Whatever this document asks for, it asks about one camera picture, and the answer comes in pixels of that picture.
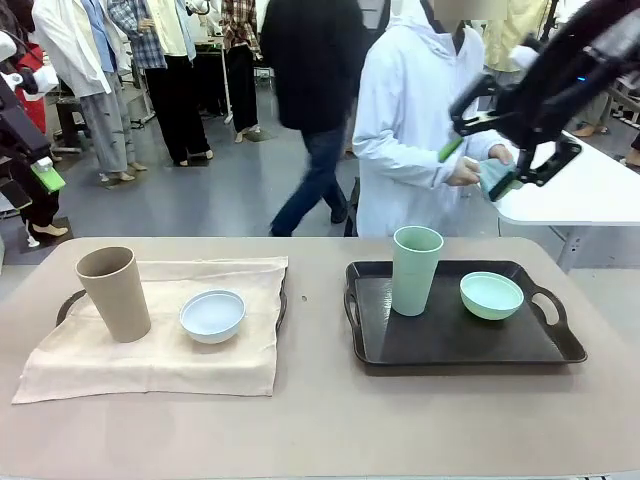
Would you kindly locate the white bowl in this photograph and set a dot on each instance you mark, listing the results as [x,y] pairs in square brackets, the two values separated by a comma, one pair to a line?
[210,331]

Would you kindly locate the mannequin dark top grey trousers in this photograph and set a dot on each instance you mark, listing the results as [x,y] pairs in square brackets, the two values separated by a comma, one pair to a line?
[590,131]

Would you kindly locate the green bowl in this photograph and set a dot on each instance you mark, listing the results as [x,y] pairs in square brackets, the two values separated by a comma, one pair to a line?
[492,309]

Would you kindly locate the mannequin in blue plaid shirt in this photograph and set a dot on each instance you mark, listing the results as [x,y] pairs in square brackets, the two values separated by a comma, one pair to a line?
[142,45]

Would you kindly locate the tall green cup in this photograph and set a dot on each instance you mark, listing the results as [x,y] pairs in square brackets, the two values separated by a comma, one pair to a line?
[415,290]

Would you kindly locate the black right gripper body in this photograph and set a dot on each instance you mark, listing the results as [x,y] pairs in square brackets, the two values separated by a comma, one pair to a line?
[550,100]

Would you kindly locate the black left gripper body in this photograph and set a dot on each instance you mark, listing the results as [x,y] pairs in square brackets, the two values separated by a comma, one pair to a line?
[17,135]

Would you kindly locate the person black jacket blue jeans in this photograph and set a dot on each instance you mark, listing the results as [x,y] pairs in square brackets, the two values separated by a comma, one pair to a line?
[310,75]

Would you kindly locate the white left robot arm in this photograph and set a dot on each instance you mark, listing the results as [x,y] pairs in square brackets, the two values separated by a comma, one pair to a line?
[40,79]

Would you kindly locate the person's right forearm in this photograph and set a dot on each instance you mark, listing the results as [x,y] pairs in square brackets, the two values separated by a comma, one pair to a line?
[425,175]

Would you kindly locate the beige cloth mat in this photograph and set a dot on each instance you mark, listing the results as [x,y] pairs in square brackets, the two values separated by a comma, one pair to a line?
[150,360]

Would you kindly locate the black pole stand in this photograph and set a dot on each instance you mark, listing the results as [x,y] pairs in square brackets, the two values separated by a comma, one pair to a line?
[549,17]

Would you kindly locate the mannequin yellow shirt grey trousers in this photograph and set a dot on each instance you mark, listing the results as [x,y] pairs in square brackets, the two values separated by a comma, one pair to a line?
[510,35]

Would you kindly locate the tall beige cup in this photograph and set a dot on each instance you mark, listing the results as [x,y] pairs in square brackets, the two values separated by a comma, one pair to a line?
[117,300]

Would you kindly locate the mannequin brown plaid shirt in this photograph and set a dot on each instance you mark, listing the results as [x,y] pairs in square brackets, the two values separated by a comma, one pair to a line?
[242,75]

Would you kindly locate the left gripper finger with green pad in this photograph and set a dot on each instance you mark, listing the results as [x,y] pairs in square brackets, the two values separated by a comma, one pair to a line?
[12,192]
[50,177]

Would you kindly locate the person in white jacket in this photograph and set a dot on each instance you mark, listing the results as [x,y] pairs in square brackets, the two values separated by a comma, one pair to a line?
[400,125]

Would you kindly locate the person's left hand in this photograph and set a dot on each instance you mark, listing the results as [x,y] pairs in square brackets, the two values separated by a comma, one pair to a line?
[501,154]

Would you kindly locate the green cloth mat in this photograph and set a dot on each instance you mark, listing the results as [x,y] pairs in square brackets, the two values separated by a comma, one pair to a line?
[492,174]

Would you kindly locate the person's right hand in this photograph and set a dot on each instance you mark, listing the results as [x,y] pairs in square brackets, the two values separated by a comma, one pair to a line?
[465,175]

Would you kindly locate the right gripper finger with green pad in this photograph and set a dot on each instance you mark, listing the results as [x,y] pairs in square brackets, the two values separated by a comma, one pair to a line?
[505,186]
[450,149]

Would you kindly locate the mannequin yellow shirt black trousers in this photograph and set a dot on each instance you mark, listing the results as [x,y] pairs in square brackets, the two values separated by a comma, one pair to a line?
[175,100]

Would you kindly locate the white table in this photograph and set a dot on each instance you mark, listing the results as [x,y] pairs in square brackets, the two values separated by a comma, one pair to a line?
[575,205]

